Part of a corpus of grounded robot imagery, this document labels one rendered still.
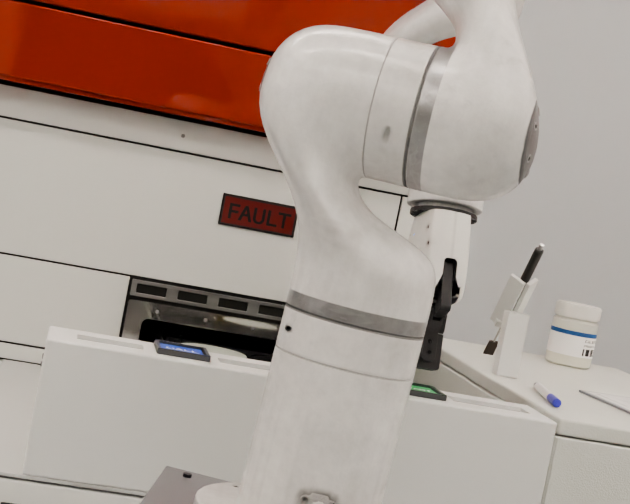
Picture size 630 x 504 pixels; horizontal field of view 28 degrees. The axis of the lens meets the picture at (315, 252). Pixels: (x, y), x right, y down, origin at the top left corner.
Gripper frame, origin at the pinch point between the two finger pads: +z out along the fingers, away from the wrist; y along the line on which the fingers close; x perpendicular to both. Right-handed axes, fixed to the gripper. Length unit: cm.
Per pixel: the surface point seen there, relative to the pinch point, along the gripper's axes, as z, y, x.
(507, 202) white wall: -63, -198, 78
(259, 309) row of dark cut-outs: -7, -58, -10
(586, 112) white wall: -92, -191, 95
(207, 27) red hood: -45, -45, -26
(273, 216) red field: -21, -54, -10
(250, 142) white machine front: -32, -53, -16
